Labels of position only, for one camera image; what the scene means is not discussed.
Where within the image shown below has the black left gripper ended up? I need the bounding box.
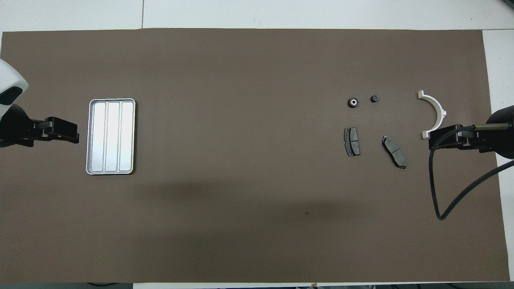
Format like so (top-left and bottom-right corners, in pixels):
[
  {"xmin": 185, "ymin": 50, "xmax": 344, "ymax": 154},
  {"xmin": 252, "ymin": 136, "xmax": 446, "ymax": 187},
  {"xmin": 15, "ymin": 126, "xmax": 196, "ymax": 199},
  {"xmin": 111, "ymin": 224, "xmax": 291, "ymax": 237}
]
[{"xmin": 0, "ymin": 104, "xmax": 80, "ymax": 148}]

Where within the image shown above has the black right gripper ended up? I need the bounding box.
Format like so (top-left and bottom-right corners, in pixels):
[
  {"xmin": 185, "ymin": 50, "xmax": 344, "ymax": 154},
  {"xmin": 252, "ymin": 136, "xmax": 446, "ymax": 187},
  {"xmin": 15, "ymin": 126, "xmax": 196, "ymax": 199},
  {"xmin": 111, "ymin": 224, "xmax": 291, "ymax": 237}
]
[{"xmin": 428, "ymin": 105, "xmax": 514, "ymax": 160}]

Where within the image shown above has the silver metal tray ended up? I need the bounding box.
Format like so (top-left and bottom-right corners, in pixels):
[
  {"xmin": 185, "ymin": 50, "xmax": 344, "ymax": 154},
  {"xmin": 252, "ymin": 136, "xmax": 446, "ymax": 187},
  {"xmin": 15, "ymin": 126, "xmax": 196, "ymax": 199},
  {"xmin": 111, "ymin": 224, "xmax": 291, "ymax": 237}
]
[{"xmin": 86, "ymin": 98, "xmax": 136, "ymax": 175}]

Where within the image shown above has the curved dark brake pad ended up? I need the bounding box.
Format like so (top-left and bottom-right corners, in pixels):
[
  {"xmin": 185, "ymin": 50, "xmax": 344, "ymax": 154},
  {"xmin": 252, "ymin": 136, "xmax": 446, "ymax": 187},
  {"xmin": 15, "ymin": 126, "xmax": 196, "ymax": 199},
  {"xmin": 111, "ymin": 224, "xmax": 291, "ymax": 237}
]
[{"xmin": 381, "ymin": 135, "xmax": 407, "ymax": 169}]

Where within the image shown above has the rectangular dark brake pad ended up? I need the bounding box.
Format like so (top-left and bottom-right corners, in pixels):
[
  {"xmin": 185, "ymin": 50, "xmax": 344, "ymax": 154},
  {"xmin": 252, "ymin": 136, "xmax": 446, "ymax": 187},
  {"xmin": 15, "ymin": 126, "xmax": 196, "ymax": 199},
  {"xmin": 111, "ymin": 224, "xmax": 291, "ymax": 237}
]
[{"xmin": 344, "ymin": 127, "xmax": 361, "ymax": 157}]

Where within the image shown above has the brown table mat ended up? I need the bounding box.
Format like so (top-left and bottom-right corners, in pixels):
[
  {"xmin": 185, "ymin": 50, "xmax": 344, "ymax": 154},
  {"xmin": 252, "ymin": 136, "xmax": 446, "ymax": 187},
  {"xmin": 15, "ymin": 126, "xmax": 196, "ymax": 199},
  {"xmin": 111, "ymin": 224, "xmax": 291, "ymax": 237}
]
[{"xmin": 0, "ymin": 28, "xmax": 511, "ymax": 283}]

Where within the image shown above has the white semicircular plastic bracket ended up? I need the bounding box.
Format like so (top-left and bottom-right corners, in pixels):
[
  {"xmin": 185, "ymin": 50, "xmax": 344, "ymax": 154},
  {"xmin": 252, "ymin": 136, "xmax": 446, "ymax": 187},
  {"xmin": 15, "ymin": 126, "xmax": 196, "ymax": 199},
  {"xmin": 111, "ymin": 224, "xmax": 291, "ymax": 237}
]
[{"xmin": 418, "ymin": 90, "xmax": 447, "ymax": 140}]

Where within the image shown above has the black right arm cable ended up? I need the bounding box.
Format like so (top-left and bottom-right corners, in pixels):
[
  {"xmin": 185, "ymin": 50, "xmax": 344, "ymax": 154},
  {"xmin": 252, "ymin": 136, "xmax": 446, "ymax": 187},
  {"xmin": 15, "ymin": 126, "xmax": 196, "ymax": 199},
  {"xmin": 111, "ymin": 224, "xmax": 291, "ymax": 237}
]
[{"xmin": 428, "ymin": 124, "xmax": 514, "ymax": 220}]

